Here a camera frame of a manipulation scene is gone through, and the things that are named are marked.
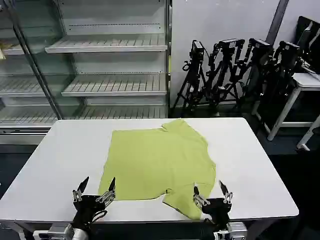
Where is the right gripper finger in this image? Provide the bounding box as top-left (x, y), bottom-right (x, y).
top-left (218, 179), bottom-right (234, 205)
top-left (192, 185), bottom-right (211, 208)

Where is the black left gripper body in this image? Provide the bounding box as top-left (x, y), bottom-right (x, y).
top-left (72, 194), bottom-right (111, 230)

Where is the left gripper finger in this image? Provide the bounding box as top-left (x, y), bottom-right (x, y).
top-left (95, 177), bottom-right (117, 204)
top-left (72, 176), bottom-right (90, 203)

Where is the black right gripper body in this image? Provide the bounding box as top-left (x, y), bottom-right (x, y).
top-left (201, 197), bottom-right (233, 230)

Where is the green t-shirt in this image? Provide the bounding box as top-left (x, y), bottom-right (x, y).
top-left (97, 118), bottom-right (217, 220)

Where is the white furniture leg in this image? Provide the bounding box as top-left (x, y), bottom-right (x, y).
top-left (295, 119), bottom-right (320, 152)

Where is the empty white display shelf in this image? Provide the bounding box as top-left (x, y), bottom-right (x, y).
top-left (0, 0), bottom-right (173, 146)

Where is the white desk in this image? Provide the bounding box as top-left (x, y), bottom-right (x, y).
top-left (251, 71), bottom-right (320, 141)

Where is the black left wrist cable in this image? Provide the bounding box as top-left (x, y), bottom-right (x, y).
top-left (90, 210), bottom-right (109, 224)

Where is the black camera on tripod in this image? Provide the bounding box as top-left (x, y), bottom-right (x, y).
top-left (172, 39), bottom-right (210, 112)
top-left (206, 38), bottom-right (247, 111)
top-left (239, 37), bottom-right (273, 111)
top-left (258, 40), bottom-right (303, 131)

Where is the grey wall strip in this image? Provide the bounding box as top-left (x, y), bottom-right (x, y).
top-left (265, 0), bottom-right (291, 44)

